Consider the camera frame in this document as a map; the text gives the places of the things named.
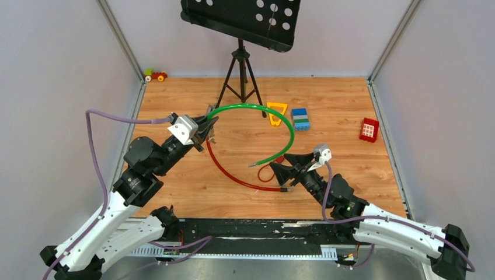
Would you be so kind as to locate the keys of green lock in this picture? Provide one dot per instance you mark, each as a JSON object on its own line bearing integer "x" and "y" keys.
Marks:
{"x": 211, "y": 139}

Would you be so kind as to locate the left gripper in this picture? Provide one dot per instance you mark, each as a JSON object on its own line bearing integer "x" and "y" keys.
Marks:
{"x": 201, "y": 134}

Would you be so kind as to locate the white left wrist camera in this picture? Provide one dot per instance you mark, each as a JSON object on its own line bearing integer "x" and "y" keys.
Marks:
{"x": 184, "y": 129}

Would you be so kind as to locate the blue green stacked blocks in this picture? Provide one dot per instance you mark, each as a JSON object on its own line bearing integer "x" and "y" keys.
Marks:
{"x": 300, "y": 119}

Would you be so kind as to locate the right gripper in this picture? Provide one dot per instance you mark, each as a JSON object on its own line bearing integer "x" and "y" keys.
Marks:
{"x": 284, "y": 173}

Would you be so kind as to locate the black music stand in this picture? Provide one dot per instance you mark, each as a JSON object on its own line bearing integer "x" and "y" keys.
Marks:
{"x": 269, "y": 24}

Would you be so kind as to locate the red padlock with thin cable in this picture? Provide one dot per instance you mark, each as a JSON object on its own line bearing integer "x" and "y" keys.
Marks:
{"x": 264, "y": 174}

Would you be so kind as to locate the toy car red green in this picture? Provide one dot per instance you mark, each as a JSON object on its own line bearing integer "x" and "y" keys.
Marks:
{"x": 151, "y": 75}

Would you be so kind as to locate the thick red cable lock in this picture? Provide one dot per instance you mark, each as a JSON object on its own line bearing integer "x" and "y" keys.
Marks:
{"x": 236, "y": 180}

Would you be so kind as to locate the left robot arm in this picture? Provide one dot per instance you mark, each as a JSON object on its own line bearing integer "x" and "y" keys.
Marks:
{"x": 94, "y": 248}

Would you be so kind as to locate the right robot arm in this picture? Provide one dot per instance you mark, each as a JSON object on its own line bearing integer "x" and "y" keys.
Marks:
{"x": 444, "y": 249}

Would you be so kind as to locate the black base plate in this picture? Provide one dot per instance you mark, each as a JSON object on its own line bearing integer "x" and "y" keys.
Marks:
{"x": 259, "y": 236}

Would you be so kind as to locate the green cable lock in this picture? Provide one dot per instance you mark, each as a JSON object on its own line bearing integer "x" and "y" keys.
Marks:
{"x": 264, "y": 109}

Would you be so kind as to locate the red window block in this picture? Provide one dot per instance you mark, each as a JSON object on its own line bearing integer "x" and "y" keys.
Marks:
{"x": 369, "y": 130}

